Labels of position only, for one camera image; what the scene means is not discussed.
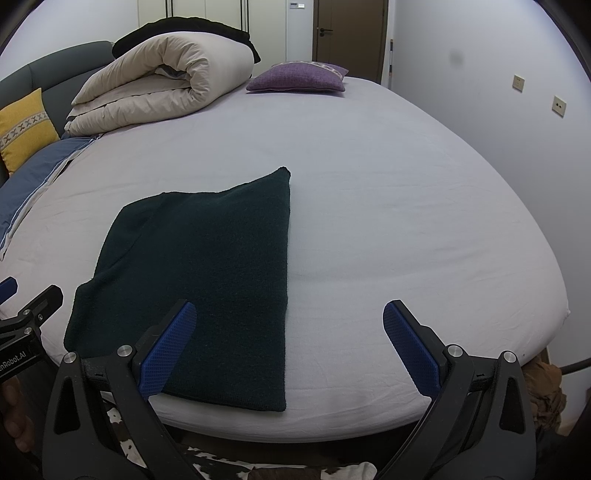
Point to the brown and white cowhide rug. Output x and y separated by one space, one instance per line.
221 464

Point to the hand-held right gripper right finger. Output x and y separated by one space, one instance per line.
411 350

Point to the dark green knit sweater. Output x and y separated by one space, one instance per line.
207 277

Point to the black blanket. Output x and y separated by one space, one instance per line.
184 25

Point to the beige folded duvet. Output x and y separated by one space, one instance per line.
152 78

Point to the purple cushion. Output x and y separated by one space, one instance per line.
295 76

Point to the brown crumpled cloth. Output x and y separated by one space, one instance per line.
547 392

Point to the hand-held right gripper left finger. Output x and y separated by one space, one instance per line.
166 350

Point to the thin white pole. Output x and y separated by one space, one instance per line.
392 64

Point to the white wardrobe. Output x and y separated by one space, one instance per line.
207 11

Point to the bed with white sheet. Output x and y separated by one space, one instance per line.
392 207

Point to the beige wall socket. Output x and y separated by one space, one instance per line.
559 104

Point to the person's left hand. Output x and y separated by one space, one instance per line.
14 415

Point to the blue pillow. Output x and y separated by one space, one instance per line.
32 175

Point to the brown wooden door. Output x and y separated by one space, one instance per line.
351 32

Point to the yellow cushion with patterned band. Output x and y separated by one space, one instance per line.
18 152

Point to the grey upholstered headboard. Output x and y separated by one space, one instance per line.
60 64

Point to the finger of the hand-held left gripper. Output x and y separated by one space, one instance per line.
41 304
7 288

